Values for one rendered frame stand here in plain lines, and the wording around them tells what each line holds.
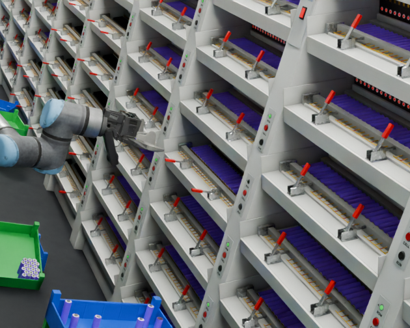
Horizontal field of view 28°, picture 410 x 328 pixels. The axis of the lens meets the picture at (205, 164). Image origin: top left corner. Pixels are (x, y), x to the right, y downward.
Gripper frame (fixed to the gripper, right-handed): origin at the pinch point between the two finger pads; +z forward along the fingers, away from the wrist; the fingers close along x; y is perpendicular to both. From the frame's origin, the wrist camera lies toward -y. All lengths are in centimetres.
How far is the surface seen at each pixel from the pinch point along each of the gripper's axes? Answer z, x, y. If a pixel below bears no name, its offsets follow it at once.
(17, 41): 22, 373, -52
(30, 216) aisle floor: 3, 131, -86
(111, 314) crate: -17, -48, -34
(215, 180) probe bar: 20.8, -4.8, -6.1
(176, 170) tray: 16.9, 17.2, -12.4
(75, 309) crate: -27, -49, -34
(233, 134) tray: 17.2, -12.8, 11.9
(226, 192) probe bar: 20.8, -15.1, -6.0
